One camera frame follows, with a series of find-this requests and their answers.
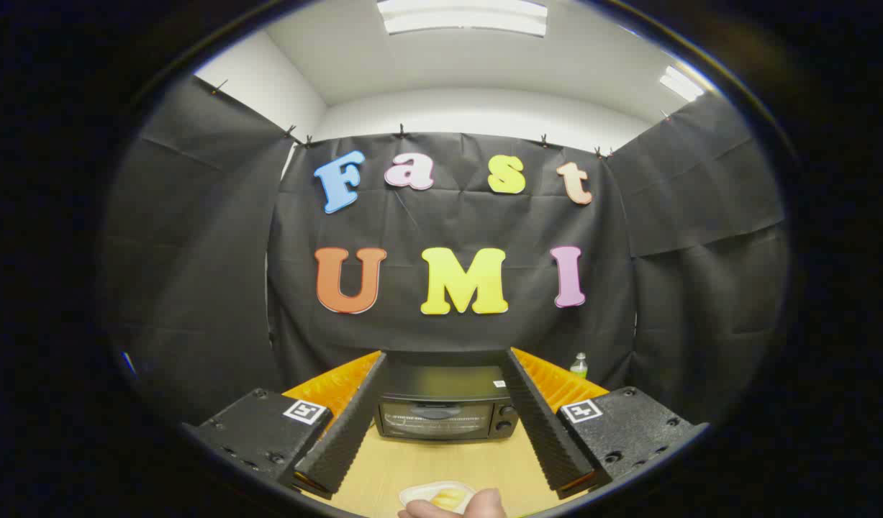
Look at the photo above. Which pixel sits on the long ceiling light panel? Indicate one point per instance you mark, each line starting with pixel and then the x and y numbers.
pixel 463 18

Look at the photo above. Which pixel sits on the white plastic plate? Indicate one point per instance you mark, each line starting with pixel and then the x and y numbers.
pixel 414 493

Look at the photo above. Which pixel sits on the green drink bottle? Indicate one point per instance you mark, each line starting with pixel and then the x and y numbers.
pixel 579 367

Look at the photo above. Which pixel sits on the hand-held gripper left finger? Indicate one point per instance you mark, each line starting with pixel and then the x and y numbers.
pixel 344 432

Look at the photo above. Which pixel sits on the small ceiling light panel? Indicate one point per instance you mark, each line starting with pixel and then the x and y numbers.
pixel 680 84

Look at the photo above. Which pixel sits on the golden ridged bread roll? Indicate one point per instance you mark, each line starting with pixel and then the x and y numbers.
pixel 448 498

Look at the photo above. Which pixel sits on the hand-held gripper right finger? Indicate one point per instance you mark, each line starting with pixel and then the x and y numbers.
pixel 540 432

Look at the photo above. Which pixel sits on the black toaster oven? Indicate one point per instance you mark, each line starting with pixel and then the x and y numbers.
pixel 441 385

